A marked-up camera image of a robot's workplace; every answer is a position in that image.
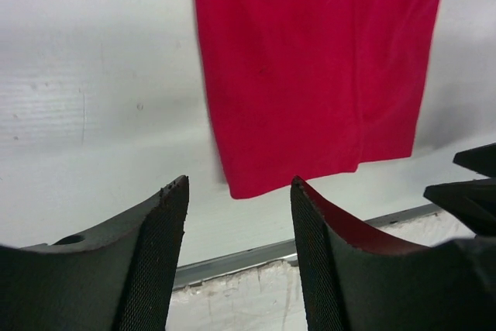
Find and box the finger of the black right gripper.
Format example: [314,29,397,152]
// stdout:
[453,143,496,177]
[423,179,495,237]

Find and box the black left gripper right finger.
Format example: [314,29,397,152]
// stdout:
[291,178,495,330]

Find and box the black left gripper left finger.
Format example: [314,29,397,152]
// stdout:
[1,176,189,330]

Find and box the red t-shirt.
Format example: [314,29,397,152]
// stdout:
[195,0,440,199]

